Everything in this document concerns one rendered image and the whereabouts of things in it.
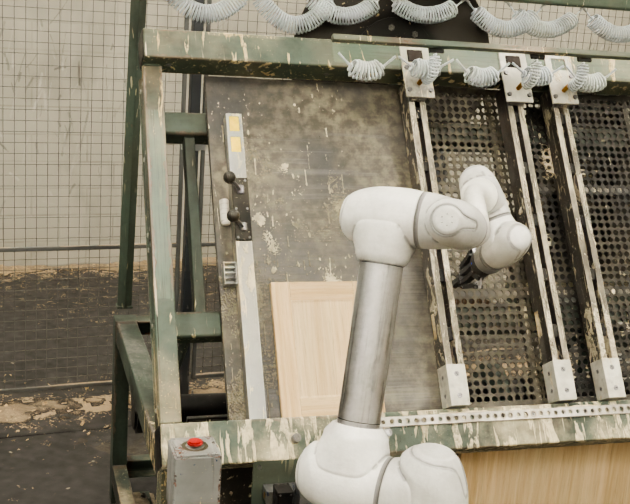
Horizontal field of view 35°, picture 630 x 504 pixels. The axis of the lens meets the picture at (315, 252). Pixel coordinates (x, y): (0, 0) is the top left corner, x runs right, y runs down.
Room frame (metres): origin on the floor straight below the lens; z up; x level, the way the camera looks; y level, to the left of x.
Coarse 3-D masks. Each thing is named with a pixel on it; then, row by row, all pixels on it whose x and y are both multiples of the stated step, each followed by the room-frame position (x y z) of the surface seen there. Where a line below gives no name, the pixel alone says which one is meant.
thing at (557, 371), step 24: (504, 72) 3.41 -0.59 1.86; (504, 96) 3.42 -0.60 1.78; (528, 96) 3.39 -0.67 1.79; (504, 120) 3.40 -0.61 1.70; (504, 144) 3.38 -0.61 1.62; (528, 144) 3.33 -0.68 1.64; (528, 168) 3.29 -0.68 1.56; (528, 192) 3.23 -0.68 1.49; (528, 216) 3.18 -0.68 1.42; (528, 264) 3.14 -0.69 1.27; (552, 288) 3.07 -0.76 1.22; (552, 312) 3.04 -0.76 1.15; (552, 336) 2.98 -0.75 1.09; (552, 360) 2.93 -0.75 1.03; (552, 384) 2.91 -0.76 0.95
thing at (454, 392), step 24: (408, 48) 3.35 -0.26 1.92; (432, 48) 3.21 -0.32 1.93; (408, 72) 3.30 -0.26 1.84; (432, 72) 3.20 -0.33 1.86; (408, 96) 3.25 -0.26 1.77; (432, 96) 3.28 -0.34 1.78; (408, 120) 3.27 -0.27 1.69; (408, 144) 3.25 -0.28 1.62; (432, 168) 3.18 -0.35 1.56; (432, 192) 3.13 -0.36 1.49; (432, 264) 2.99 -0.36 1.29; (432, 288) 2.97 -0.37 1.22; (432, 312) 2.96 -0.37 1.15; (456, 336) 2.88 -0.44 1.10; (456, 360) 2.85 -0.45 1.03; (456, 384) 2.80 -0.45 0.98; (456, 408) 2.81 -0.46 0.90
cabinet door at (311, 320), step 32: (288, 288) 2.87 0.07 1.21; (320, 288) 2.90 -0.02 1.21; (352, 288) 2.93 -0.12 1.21; (288, 320) 2.82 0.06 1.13; (320, 320) 2.85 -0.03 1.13; (288, 352) 2.76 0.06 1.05; (320, 352) 2.79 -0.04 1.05; (288, 384) 2.71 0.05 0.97; (320, 384) 2.74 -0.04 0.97; (288, 416) 2.66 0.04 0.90
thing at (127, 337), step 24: (120, 336) 3.57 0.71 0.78; (624, 336) 4.08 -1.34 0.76; (120, 360) 3.72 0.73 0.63; (144, 360) 3.31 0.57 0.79; (120, 384) 3.73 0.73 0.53; (144, 384) 3.09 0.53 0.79; (624, 384) 3.69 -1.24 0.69; (120, 408) 3.73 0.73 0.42; (144, 408) 2.90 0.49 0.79; (192, 408) 3.18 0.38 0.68; (216, 408) 3.20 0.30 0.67; (120, 432) 3.73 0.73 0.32; (144, 432) 2.86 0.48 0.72; (120, 456) 3.73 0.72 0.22; (144, 456) 3.82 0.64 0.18; (120, 480) 3.59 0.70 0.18; (240, 480) 2.80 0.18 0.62
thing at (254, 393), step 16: (224, 128) 3.11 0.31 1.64; (240, 128) 3.09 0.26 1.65; (240, 160) 3.03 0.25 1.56; (240, 176) 3.00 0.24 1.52; (240, 256) 2.86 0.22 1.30; (240, 272) 2.83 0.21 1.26; (240, 288) 2.81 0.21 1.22; (240, 304) 2.78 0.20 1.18; (256, 304) 2.79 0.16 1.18; (240, 320) 2.77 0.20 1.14; (256, 320) 2.77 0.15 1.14; (240, 336) 2.76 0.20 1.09; (256, 336) 2.74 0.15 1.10; (256, 352) 2.71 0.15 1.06; (256, 368) 2.69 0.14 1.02; (256, 384) 2.66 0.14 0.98; (256, 400) 2.64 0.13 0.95; (256, 416) 2.61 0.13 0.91
